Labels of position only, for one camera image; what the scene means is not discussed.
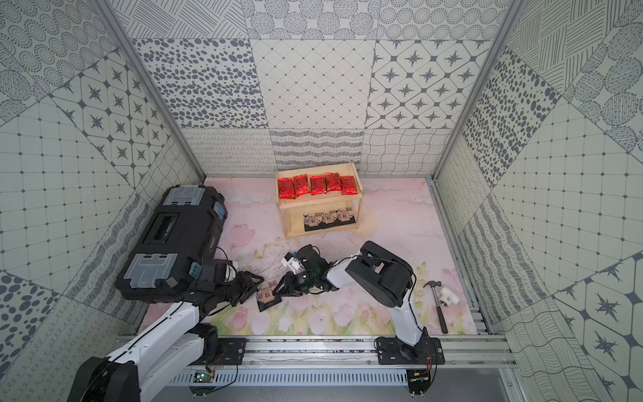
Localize small white object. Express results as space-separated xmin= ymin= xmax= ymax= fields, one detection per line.
xmin=438 ymin=286 xmax=460 ymax=307

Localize black handled hammer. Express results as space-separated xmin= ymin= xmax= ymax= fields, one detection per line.
xmin=424 ymin=281 xmax=449 ymax=334

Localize brown patterned tea bag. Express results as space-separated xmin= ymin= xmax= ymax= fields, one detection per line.
xmin=303 ymin=214 xmax=323 ymax=232
xmin=256 ymin=279 xmax=281 ymax=312
xmin=336 ymin=207 xmax=357 ymax=225
xmin=318 ymin=210 xmax=341 ymax=229

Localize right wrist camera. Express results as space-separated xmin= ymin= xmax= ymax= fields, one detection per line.
xmin=281 ymin=252 xmax=306 ymax=275

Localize light wooden shelf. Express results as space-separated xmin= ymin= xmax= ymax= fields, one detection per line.
xmin=275 ymin=162 xmax=364 ymax=239

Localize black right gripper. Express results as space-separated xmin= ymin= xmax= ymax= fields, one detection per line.
xmin=270 ymin=270 xmax=316 ymax=297

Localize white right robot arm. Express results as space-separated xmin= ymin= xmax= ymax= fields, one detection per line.
xmin=272 ymin=241 xmax=424 ymax=347

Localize green circuit board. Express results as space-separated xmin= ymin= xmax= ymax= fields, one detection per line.
xmin=193 ymin=371 xmax=214 ymax=385

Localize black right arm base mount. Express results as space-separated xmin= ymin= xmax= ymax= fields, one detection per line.
xmin=373 ymin=333 xmax=445 ymax=365

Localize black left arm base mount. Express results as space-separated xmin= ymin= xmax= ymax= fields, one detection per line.
xmin=189 ymin=323 xmax=248 ymax=367

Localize red tea bag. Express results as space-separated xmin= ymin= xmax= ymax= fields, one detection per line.
xmin=340 ymin=176 xmax=358 ymax=195
xmin=324 ymin=173 xmax=342 ymax=192
xmin=277 ymin=178 xmax=296 ymax=199
xmin=310 ymin=175 xmax=328 ymax=195
xmin=292 ymin=174 xmax=311 ymax=198

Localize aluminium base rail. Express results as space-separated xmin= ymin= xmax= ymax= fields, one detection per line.
xmin=169 ymin=308 xmax=518 ymax=390

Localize black plastic toolbox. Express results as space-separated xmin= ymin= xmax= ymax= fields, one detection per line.
xmin=116 ymin=184 xmax=228 ymax=303

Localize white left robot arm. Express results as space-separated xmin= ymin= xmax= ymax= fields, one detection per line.
xmin=68 ymin=260 xmax=264 ymax=401

